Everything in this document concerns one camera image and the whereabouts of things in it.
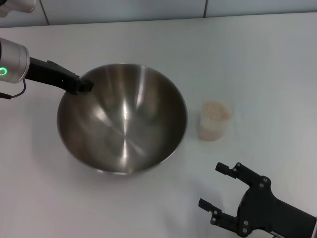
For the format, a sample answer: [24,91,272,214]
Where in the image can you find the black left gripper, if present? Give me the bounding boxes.
[26,57,95,95]

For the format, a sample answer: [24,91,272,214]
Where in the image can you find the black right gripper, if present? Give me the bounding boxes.
[198,162,317,238]

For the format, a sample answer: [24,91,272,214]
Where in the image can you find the large stainless steel bowl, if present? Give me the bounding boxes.
[56,63,188,176]

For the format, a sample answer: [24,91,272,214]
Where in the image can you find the clear plastic cup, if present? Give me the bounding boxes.
[197,100,233,142]

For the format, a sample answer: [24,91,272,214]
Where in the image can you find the white rice grains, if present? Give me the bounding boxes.
[199,101,232,141]

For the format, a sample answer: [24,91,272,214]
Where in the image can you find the thin left gripper cable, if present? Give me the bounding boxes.
[0,78,27,100]

